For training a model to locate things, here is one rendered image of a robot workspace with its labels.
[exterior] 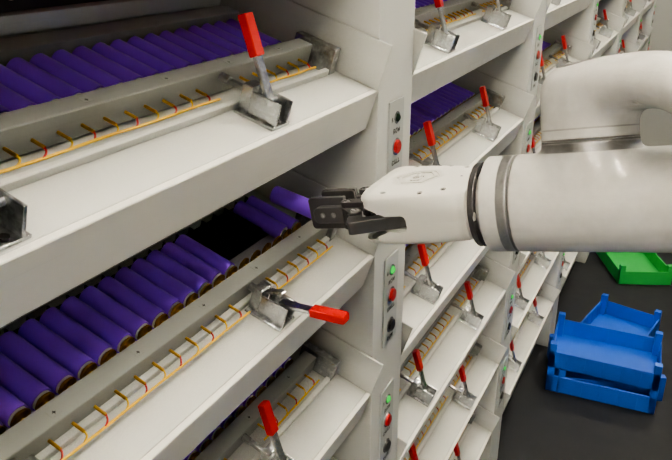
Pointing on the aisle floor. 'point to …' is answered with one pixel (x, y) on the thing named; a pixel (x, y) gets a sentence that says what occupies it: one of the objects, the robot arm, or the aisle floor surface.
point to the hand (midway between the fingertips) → (336, 208)
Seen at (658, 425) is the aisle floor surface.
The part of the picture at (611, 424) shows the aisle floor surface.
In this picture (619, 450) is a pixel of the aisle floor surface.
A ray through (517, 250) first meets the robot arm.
